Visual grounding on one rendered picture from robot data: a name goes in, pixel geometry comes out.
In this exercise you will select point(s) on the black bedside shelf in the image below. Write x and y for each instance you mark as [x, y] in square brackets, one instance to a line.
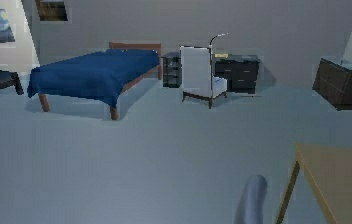
[171, 70]

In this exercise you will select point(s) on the yellow book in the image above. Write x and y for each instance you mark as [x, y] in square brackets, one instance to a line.
[221, 55]

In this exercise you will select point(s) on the white armchair with dark legs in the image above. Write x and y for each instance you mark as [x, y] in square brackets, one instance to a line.
[197, 73]

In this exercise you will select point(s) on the light wooden table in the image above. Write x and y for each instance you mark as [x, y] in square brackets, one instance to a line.
[337, 183]

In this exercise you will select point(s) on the black desk with drawers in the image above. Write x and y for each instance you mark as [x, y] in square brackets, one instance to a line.
[240, 71]

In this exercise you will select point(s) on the curved silver desk lamp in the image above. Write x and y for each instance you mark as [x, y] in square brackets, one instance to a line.
[215, 38]

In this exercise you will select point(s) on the blue covered wooden bed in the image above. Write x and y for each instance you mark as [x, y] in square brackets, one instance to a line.
[94, 71]

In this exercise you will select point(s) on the brown framed picture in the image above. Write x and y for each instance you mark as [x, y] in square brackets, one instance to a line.
[52, 10]

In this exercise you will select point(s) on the black chest of drawers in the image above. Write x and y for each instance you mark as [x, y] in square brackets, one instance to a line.
[342, 83]

